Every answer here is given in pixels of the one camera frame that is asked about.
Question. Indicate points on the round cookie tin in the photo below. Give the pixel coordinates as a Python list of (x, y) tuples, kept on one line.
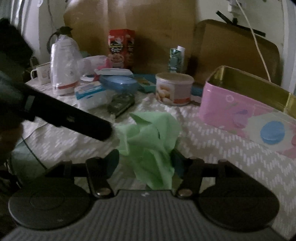
[(174, 89)]

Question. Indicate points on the chevron patterned tablecloth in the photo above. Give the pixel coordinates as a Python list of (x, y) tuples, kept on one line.
[(43, 145)]

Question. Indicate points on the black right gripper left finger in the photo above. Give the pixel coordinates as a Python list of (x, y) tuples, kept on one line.
[(97, 171)]

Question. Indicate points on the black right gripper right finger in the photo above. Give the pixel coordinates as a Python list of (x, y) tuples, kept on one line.
[(191, 172)]

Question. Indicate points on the green soft cloth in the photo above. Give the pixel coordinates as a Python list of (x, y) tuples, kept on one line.
[(146, 146)]

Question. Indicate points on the red cereal box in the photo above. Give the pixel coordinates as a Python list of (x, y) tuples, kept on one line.
[(121, 46)]

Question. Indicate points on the white blue tissue pack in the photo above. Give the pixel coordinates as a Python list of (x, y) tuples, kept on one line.
[(91, 95)]

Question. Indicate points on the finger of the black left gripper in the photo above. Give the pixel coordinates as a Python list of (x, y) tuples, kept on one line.
[(60, 114)]

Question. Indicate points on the thermos in plastic bag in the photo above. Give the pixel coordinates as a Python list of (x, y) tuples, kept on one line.
[(65, 55)]

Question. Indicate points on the white plastic bag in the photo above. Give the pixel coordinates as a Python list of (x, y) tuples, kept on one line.
[(86, 66)]

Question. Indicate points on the brown mesh chair back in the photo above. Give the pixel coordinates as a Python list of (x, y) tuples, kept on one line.
[(216, 44)]

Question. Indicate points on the wet wipes packet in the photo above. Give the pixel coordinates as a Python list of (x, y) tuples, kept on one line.
[(113, 72)]

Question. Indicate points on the pink macaron tin box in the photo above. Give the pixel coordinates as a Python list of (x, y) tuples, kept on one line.
[(250, 107)]

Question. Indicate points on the blue plastic case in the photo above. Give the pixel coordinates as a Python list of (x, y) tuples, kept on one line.
[(119, 84)]

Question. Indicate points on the black car key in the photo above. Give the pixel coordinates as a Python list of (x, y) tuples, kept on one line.
[(120, 103)]

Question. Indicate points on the white enamel mug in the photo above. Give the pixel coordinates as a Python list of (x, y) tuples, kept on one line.
[(43, 73)]

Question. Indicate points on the green drink carton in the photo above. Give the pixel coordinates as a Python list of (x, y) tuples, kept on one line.
[(176, 60)]

